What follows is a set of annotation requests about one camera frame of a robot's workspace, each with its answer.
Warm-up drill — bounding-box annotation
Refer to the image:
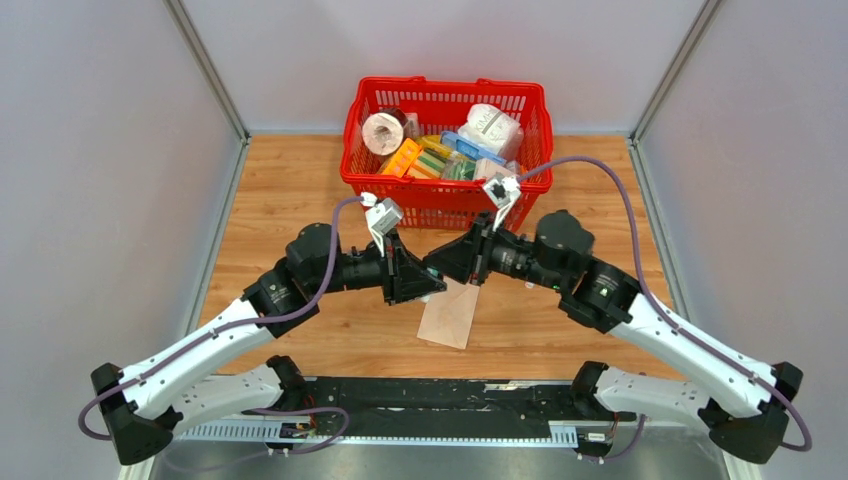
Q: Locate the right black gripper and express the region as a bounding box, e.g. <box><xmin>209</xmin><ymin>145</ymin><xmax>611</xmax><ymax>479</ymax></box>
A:
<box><xmin>424</xmin><ymin>209</ymin><xmax>566</xmax><ymax>291</ymax></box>

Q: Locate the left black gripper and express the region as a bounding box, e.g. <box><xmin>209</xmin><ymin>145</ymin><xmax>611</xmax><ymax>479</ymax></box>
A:
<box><xmin>309</xmin><ymin>228</ymin><xmax>447</xmax><ymax>306</ymax></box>

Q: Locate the cream paper envelope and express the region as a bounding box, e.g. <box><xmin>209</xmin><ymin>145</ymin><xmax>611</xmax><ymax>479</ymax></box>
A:
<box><xmin>417</xmin><ymin>279</ymin><xmax>480</xmax><ymax>350</ymax></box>

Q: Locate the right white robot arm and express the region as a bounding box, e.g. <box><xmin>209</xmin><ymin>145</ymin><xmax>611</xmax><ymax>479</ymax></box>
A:
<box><xmin>425</xmin><ymin>210</ymin><xmax>803</xmax><ymax>464</ymax></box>

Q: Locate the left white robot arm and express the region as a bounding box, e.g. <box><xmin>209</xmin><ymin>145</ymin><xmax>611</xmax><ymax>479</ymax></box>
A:
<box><xmin>91</xmin><ymin>223</ymin><xmax>447</xmax><ymax>465</ymax></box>

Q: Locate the white small box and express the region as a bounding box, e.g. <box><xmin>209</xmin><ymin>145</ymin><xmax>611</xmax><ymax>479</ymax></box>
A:
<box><xmin>473</xmin><ymin>158</ymin><xmax>523</xmax><ymax>181</ymax></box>

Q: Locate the green yellow sponge pack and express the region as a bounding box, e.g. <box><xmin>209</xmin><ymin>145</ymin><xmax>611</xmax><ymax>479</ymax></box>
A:
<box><xmin>406</xmin><ymin>149</ymin><xmax>447</xmax><ymax>180</ymax></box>

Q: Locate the orange plastic box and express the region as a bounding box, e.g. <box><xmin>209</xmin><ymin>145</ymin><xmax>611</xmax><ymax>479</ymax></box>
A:
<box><xmin>377</xmin><ymin>138</ymin><xmax>422</xmax><ymax>178</ymax></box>

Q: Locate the red plastic shopping basket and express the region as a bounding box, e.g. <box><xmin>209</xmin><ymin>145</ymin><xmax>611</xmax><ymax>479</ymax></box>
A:
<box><xmin>339</xmin><ymin>76</ymin><xmax>553</xmax><ymax>230</ymax></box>

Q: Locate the blue plastic package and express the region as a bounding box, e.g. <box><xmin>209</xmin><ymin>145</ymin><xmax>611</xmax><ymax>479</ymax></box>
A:
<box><xmin>440</xmin><ymin>131</ymin><xmax>507</xmax><ymax>166</ymax></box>

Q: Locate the wrapped white tissue pack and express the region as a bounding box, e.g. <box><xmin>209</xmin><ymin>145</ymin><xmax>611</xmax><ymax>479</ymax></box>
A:
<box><xmin>458</xmin><ymin>103</ymin><xmax>524</xmax><ymax>161</ymax></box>

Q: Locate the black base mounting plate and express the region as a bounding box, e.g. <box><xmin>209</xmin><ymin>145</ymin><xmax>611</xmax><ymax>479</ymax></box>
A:
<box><xmin>272</xmin><ymin>377</ymin><xmax>614</xmax><ymax>439</ymax></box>

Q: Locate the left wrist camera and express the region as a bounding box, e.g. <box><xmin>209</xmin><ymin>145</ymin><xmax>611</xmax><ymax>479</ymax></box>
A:
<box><xmin>360</xmin><ymin>192</ymin><xmax>403</xmax><ymax>257</ymax></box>

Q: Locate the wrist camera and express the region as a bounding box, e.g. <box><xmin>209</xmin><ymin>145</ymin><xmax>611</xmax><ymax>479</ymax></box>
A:
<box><xmin>482</xmin><ymin>173</ymin><xmax>522</xmax><ymax>231</ymax></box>
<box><xmin>360</xmin><ymin>192</ymin><xmax>403</xmax><ymax>257</ymax></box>

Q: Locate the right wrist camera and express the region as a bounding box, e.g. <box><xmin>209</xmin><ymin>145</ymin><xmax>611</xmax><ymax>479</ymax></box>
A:
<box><xmin>482</xmin><ymin>173</ymin><xmax>522</xmax><ymax>231</ymax></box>

